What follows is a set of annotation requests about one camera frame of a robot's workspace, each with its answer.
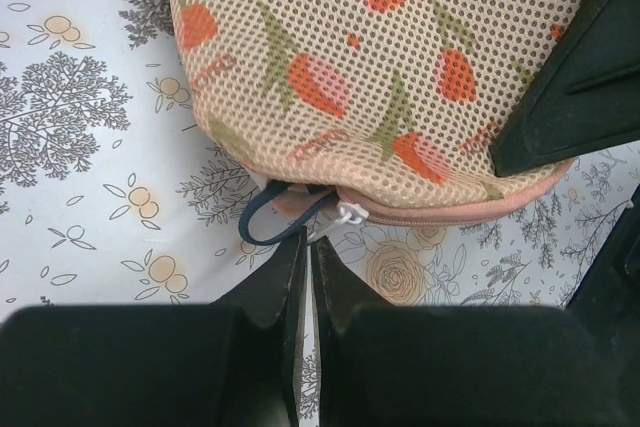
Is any navy blue lace bra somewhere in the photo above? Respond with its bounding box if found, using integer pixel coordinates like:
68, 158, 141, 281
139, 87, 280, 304
238, 180, 338, 246

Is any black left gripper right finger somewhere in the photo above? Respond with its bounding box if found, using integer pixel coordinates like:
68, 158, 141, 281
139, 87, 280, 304
311, 240, 639, 426

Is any peach floral mesh laundry bag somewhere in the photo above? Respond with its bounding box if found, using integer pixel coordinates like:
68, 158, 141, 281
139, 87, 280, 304
169, 0, 583, 225

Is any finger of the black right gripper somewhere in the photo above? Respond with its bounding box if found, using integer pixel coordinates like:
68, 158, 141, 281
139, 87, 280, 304
489, 0, 639, 177
564, 206, 640, 328

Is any floral patterned table mat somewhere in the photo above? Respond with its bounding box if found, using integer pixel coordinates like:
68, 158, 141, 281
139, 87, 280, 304
1, 0, 639, 426

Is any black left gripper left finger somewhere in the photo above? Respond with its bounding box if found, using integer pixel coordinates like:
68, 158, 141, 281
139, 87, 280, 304
1, 232, 307, 426

